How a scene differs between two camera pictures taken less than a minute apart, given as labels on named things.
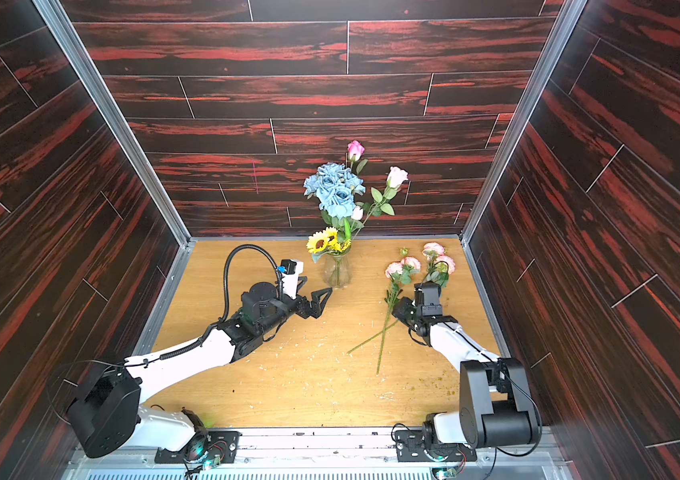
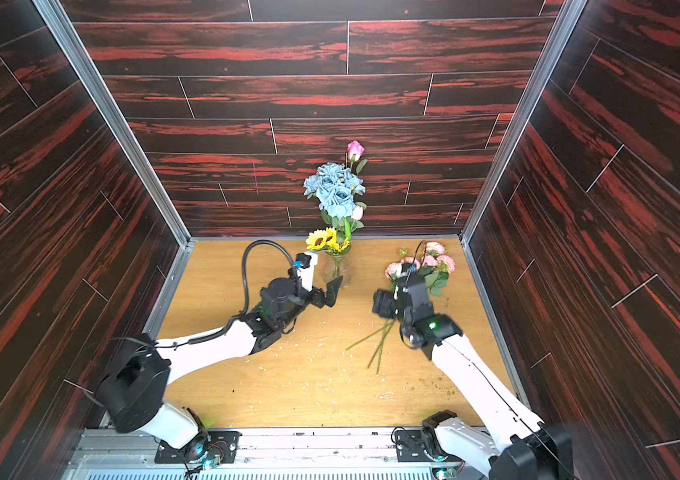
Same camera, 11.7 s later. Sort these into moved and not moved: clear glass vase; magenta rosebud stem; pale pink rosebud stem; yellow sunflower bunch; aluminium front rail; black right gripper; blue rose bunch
Moved: black right gripper; pale pink rosebud stem
Not moved: clear glass vase; magenta rosebud stem; yellow sunflower bunch; aluminium front rail; blue rose bunch
